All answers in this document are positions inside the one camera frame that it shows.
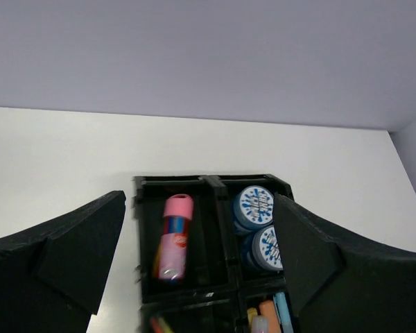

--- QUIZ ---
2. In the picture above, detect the blue-capped highlighter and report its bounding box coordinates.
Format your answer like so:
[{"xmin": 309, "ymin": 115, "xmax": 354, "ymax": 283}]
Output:
[{"xmin": 273, "ymin": 292, "xmax": 294, "ymax": 333}]

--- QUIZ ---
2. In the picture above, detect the black four-compartment organizer tray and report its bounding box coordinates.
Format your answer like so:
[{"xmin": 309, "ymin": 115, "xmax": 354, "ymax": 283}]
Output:
[{"xmin": 132, "ymin": 174, "xmax": 293, "ymax": 332}]

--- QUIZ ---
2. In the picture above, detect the blue-lidded jar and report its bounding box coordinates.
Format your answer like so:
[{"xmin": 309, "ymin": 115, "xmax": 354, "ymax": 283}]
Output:
[
  {"xmin": 240, "ymin": 225, "xmax": 283, "ymax": 272},
  {"xmin": 232, "ymin": 186, "xmax": 274, "ymax": 236}
]

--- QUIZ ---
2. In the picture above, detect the yellow thin pen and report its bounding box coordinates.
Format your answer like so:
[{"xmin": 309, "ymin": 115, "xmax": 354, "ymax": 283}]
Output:
[{"xmin": 157, "ymin": 316, "xmax": 174, "ymax": 333}]

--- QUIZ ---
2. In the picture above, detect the orange-capped clear highlighter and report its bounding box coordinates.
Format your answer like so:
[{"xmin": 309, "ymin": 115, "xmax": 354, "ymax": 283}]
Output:
[{"xmin": 259, "ymin": 300, "xmax": 282, "ymax": 333}]

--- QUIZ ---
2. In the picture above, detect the purple highlighter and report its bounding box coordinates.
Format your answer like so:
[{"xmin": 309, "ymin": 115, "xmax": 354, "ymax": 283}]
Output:
[{"xmin": 250, "ymin": 316, "xmax": 270, "ymax": 333}]

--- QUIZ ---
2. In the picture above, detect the pink-capped marker bottle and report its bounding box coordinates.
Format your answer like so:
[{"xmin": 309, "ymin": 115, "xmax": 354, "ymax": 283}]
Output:
[{"xmin": 155, "ymin": 194, "xmax": 194, "ymax": 282}]

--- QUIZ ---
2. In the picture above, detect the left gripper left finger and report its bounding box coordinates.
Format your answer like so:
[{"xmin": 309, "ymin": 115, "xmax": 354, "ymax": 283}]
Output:
[{"xmin": 0, "ymin": 191, "xmax": 126, "ymax": 332}]

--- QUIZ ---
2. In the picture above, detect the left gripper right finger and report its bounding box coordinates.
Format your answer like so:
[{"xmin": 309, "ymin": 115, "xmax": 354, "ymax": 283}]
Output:
[{"xmin": 273, "ymin": 195, "xmax": 416, "ymax": 332}]

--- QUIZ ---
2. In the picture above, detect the orange-red thin pen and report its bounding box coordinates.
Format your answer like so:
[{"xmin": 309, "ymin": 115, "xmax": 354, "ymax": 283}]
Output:
[{"xmin": 149, "ymin": 317, "xmax": 163, "ymax": 333}]

